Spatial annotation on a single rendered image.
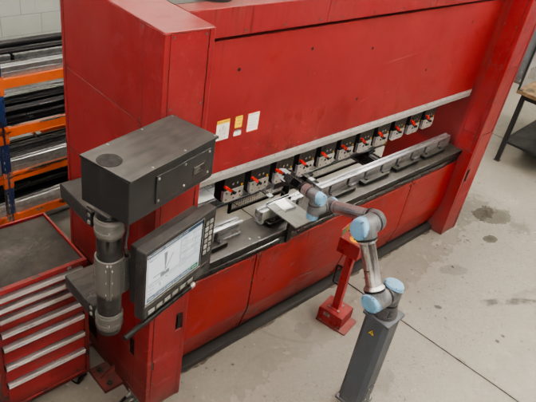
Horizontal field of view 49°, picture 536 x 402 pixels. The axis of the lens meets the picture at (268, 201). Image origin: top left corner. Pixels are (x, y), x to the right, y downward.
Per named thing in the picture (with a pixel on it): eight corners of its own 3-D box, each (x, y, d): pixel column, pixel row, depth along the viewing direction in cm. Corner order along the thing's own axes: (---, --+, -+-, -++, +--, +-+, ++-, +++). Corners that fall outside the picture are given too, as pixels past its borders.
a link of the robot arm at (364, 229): (395, 307, 319) (381, 211, 308) (377, 317, 310) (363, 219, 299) (378, 303, 328) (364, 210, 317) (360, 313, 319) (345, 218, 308)
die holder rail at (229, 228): (173, 262, 328) (175, 248, 323) (167, 256, 332) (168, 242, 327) (240, 233, 360) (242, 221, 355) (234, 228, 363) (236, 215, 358)
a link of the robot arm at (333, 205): (396, 208, 314) (329, 191, 350) (382, 214, 308) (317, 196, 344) (396, 228, 318) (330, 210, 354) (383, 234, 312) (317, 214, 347)
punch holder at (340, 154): (336, 161, 392) (342, 139, 383) (328, 155, 397) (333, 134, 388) (351, 155, 402) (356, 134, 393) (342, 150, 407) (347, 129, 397)
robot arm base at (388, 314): (402, 313, 336) (407, 301, 331) (388, 325, 326) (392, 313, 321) (380, 299, 344) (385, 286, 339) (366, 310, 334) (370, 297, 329)
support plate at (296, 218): (295, 228, 353) (296, 227, 352) (266, 206, 367) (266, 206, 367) (316, 219, 364) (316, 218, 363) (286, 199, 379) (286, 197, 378)
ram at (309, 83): (172, 197, 299) (183, 46, 255) (163, 189, 304) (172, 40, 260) (469, 96, 487) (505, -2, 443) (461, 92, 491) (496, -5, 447)
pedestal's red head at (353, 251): (356, 262, 389) (362, 240, 379) (336, 250, 395) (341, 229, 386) (369, 248, 403) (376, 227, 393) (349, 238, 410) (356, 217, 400)
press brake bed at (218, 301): (170, 380, 367) (179, 283, 321) (151, 359, 379) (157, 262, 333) (431, 230, 554) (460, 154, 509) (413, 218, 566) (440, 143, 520)
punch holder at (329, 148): (317, 168, 380) (322, 146, 371) (308, 162, 385) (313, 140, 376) (332, 163, 389) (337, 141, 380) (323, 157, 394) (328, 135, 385)
